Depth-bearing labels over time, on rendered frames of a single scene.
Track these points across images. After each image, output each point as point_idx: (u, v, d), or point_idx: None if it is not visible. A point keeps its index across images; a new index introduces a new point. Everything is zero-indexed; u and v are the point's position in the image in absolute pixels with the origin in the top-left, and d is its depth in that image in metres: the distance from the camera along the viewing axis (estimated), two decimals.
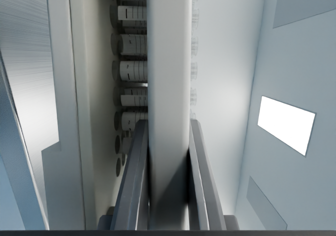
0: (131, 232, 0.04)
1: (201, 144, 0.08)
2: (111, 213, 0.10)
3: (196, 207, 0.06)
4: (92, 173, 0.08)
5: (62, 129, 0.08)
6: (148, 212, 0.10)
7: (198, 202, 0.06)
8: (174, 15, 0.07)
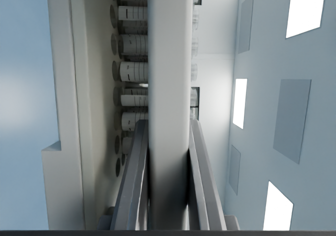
0: (131, 232, 0.04)
1: (201, 144, 0.08)
2: (111, 213, 0.10)
3: (196, 207, 0.06)
4: (92, 173, 0.08)
5: (62, 129, 0.08)
6: (148, 212, 0.10)
7: (198, 202, 0.06)
8: (174, 15, 0.07)
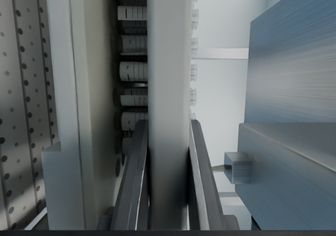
0: (131, 232, 0.04)
1: (201, 144, 0.08)
2: (111, 213, 0.10)
3: (196, 207, 0.06)
4: (92, 173, 0.08)
5: (62, 129, 0.08)
6: (148, 212, 0.10)
7: (198, 202, 0.06)
8: (174, 15, 0.07)
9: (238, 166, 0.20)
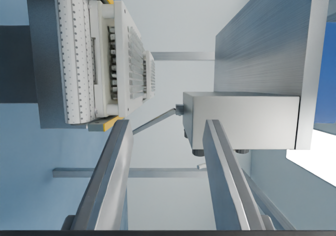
0: (131, 232, 0.04)
1: (227, 144, 0.08)
2: (109, 103, 0.40)
3: (231, 207, 0.06)
4: (104, 89, 0.38)
5: (98, 79, 0.37)
6: None
7: (234, 202, 0.06)
8: (120, 56, 0.37)
9: (178, 107, 0.50)
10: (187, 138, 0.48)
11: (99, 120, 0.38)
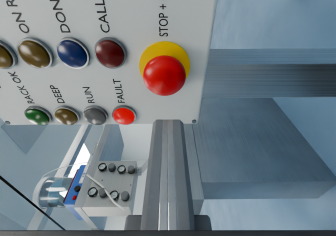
0: (131, 232, 0.04)
1: (181, 144, 0.08)
2: None
3: (168, 207, 0.06)
4: None
5: None
6: None
7: (170, 202, 0.06)
8: None
9: (139, 175, 0.88)
10: (131, 170, 0.80)
11: None
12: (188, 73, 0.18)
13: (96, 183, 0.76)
